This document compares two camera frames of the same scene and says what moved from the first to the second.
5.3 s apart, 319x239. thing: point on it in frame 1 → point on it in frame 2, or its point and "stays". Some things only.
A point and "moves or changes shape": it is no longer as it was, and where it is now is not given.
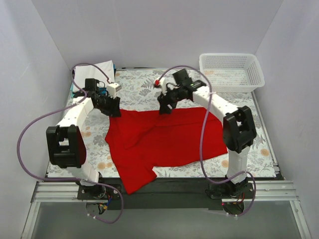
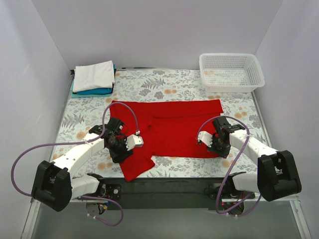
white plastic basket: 231,72 stays
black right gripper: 164,102 → 218,150
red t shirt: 142,139 moves or changes shape
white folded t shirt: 83,71 stays
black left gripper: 111,107 → 122,154
